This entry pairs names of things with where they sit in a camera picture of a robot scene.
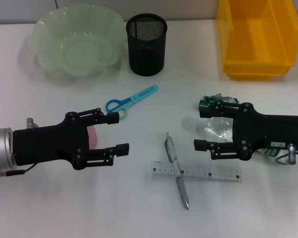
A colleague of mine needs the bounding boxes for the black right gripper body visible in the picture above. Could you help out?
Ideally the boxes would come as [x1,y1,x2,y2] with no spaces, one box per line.
[231,102,298,161]

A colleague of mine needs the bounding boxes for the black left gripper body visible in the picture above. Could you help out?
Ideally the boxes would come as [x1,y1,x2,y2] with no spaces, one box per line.
[12,112,90,171]

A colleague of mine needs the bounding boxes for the clear bottle with green label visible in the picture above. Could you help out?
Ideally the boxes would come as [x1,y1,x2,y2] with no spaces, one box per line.
[181,116,283,159]

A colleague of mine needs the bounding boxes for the pink peach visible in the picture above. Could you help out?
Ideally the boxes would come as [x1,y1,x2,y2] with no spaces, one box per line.
[86,125,99,149]

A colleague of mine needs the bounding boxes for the blue scissors with sheath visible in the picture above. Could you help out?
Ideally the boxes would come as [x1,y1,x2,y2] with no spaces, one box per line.
[105,84,159,121]

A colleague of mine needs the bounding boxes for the transparent plastic ruler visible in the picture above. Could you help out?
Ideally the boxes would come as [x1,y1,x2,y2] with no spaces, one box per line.
[150,160,242,183]

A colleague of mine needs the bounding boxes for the silver ballpoint pen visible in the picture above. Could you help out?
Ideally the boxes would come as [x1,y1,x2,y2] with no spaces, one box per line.
[163,132,190,210]

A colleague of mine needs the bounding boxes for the translucent green fruit bowl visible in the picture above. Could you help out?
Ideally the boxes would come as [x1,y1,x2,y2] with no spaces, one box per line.
[34,3,124,76]

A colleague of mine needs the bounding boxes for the black mesh pen holder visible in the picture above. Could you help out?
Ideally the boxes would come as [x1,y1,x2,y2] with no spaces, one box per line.
[126,13,168,76]

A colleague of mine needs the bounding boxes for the yellow plastic bin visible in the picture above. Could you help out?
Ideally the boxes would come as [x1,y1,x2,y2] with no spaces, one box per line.
[216,0,298,80]

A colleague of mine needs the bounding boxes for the right gripper connector cable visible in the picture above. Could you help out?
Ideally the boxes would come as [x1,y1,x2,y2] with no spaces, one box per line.
[275,143,298,166]

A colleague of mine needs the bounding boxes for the gripper connector cable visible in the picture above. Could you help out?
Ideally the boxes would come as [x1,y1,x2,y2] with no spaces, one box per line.
[275,143,298,166]
[0,118,38,181]

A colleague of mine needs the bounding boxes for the left gripper connector cable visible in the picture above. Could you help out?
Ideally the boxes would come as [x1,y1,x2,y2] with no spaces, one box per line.
[0,118,38,181]

